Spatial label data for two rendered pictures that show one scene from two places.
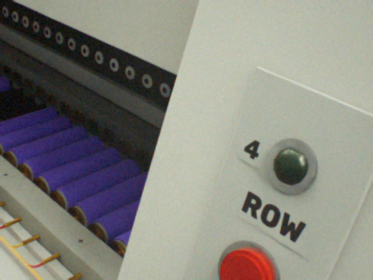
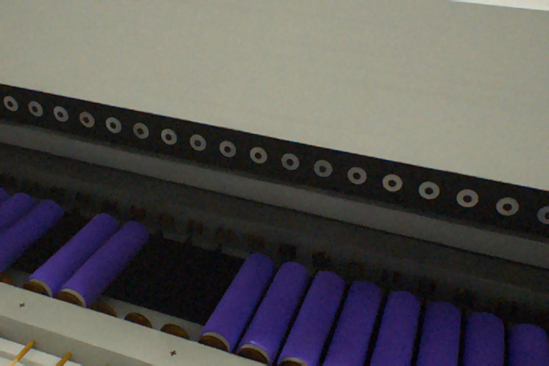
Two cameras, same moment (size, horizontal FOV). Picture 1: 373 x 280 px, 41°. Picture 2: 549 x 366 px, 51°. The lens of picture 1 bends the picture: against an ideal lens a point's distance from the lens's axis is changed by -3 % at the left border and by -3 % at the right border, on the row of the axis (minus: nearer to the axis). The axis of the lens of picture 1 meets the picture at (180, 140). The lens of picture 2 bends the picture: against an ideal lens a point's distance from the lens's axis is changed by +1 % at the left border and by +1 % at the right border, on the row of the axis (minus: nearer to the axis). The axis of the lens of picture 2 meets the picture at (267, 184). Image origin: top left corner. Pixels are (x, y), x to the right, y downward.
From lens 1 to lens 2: 0.25 m
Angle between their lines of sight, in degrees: 19
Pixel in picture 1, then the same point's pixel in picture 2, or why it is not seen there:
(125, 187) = (493, 354)
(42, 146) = (320, 328)
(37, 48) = (152, 162)
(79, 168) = (405, 345)
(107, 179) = (453, 347)
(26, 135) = (280, 319)
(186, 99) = not seen: outside the picture
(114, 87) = (330, 199)
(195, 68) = not seen: outside the picture
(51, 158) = (357, 345)
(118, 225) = not seen: outside the picture
